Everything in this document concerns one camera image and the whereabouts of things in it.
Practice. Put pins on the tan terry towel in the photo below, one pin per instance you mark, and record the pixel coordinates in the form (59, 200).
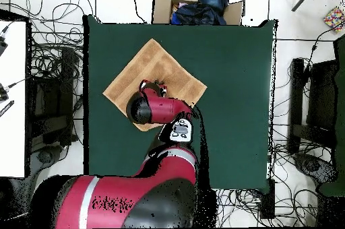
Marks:
(151, 62)

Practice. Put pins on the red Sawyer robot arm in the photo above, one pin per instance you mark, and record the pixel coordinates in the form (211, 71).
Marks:
(167, 110)

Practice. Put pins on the colourful patterned item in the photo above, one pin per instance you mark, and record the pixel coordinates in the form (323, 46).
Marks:
(334, 18)

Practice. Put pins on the cardboard box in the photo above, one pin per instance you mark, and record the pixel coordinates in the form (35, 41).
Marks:
(161, 10)

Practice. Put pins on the dark green table cloth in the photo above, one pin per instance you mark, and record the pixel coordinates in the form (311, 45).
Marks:
(229, 91)

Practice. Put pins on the navy blue garment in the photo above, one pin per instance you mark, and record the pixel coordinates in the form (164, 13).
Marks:
(196, 14)

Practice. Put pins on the grey wheeled base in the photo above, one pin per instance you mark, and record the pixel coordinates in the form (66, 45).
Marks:
(310, 165)
(44, 156)

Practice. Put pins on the white side table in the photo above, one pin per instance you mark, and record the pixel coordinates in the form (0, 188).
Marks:
(13, 105)

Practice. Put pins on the black slotted strip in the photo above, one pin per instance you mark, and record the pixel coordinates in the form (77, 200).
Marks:
(6, 108)

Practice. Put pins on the black floor box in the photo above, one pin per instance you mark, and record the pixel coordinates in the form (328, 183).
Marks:
(268, 202)

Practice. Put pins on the green covered side table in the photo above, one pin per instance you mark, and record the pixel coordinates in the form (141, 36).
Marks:
(340, 132)

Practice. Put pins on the black frame stand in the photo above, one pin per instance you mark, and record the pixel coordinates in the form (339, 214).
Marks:
(320, 97)
(51, 124)

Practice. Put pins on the black camera device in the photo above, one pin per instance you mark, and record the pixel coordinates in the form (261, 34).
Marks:
(2, 45)
(2, 95)

